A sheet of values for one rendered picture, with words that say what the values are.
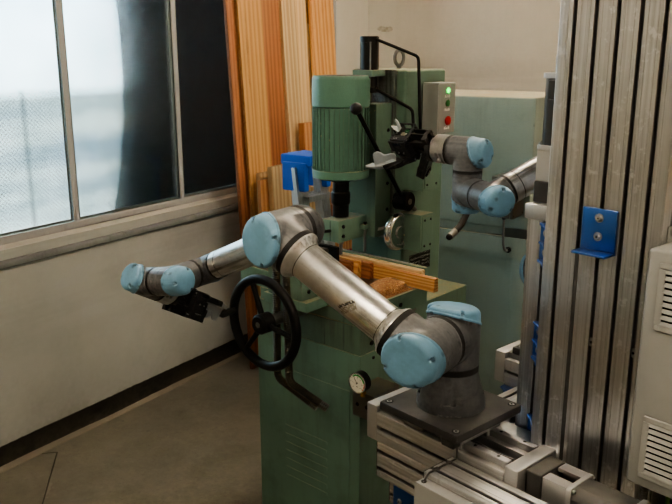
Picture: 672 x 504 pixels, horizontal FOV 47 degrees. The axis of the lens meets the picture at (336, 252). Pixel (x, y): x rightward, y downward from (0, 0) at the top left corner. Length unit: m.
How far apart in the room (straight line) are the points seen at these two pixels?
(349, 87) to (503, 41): 2.38
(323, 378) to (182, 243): 1.53
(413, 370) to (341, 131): 0.98
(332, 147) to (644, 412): 1.20
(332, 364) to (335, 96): 0.80
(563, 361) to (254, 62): 2.54
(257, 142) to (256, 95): 0.23
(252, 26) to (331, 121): 1.61
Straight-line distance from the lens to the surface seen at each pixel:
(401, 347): 1.53
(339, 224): 2.38
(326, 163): 2.34
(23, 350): 3.27
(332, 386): 2.40
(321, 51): 4.32
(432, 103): 2.51
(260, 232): 1.68
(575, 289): 1.65
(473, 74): 4.66
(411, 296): 2.27
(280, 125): 4.05
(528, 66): 4.54
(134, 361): 3.67
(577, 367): 1.70
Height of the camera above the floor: 1.57
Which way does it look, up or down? 14 degrees down
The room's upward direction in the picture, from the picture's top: straight up
